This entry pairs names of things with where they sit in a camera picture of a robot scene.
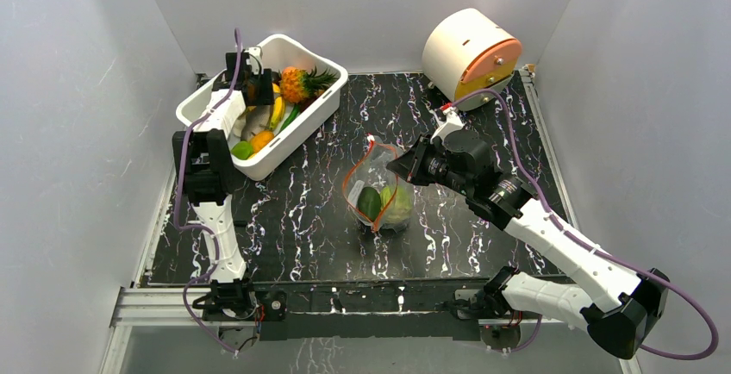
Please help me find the cream round drum orange face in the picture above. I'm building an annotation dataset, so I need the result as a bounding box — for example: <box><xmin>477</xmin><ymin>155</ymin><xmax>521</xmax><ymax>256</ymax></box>
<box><xmin>422</xmin><ymin>8</ymin><xmax>522</xmax><ymax>111</ymax></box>

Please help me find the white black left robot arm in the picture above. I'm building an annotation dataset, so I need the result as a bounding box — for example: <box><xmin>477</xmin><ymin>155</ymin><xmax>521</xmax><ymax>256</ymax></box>
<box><xmin>172</xmin><ymin>47</ymin><xmax>273</xmax><ymax>321</ymax></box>

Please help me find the grey toy fish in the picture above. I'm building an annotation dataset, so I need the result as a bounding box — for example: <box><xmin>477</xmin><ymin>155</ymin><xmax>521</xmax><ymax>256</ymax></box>
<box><xmin>240</xmin><ymin>105</ymin><xmax>271</xmax><ymax>140</ymax></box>

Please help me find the green toy chili pepper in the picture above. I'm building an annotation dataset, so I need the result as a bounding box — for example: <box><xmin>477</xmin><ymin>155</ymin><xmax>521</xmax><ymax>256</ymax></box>
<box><xmin>276</xmin><ymin>103</ymin><xmax>301</xmax><ymax>135</ymax></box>

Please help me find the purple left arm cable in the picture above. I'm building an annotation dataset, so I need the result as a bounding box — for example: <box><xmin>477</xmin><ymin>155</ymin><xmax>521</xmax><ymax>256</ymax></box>
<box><xmin>172</xmin><ymin>28</ymin><xmax>244</xmax><ymax>355</ymax></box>

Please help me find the light green toy cabbage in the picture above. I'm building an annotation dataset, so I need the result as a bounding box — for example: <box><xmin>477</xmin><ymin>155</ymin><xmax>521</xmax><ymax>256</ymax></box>
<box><xmin>379</xmin><ymin>182</ymin><xmax>414</xmax><ymax>230</ymax></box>

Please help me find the orange toy orange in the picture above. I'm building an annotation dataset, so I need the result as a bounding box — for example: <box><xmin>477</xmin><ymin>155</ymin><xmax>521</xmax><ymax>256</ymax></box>
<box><xmin>249</xmin><ymin>130</ymin><xmax>275</xmax><ymax>153</ymax></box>

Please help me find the bright green toy lime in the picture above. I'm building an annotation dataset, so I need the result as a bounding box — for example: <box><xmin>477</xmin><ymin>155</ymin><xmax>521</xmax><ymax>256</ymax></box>
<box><xmin>230</xmin><ymin>140</ymin><xmax>255</xmax><ymax>160</ymax></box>

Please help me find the orange toy pineapple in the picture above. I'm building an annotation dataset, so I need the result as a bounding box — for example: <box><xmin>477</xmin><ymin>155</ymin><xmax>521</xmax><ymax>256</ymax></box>
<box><xmin>279</xmin><ymin>66</ymin><xmax>338</xmax><ymax>104</ymax></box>

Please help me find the dark green toy avocado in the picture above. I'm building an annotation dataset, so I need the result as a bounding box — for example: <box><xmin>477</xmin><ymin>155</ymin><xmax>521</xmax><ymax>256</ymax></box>
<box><xmin>356</xmin><ymin>186</ymin><xmax>382</xmax><ymax>222</ymax></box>

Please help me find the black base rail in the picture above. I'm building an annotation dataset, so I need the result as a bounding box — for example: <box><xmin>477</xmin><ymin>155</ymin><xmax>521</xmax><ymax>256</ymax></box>
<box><xmin>111</xmin><ymin>277</ymin><xmax>572</xmax><ymax>355</ymax></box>

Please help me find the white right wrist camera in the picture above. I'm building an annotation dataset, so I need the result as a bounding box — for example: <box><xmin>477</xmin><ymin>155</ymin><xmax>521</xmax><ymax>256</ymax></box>
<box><xmin>430</xmin><ymin>103</ymin><xmax>465</xmax><ymax>144</ymax></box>

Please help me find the white plastic bin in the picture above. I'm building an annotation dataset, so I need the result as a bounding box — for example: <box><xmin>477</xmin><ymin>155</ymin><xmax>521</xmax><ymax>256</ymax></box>
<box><xmin>203</xmin><ymin>34</ymin><xmax>348</xmax><ymax>181</ymax></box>

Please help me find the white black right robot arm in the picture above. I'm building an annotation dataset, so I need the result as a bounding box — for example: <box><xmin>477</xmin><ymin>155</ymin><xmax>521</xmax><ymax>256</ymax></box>
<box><xmin>387</xmin><ymin>130</ymin><xmax>667</xmax><ymax>359</ymax></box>

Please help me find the clear zip bag orange zipper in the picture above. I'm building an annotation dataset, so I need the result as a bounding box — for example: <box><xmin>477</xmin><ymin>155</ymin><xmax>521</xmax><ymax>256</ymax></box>
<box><xmin>342</xmin><ymin>134</ymin><xmax>408</xmax><ymax>232</ymax></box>

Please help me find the yellow toy banana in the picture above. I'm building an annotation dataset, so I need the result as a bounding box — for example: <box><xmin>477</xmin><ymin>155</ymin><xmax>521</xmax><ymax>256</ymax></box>
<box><xmin>268</xmin><ymin>84</ymin><xmax>286</xmax><ymax>131</ymax></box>

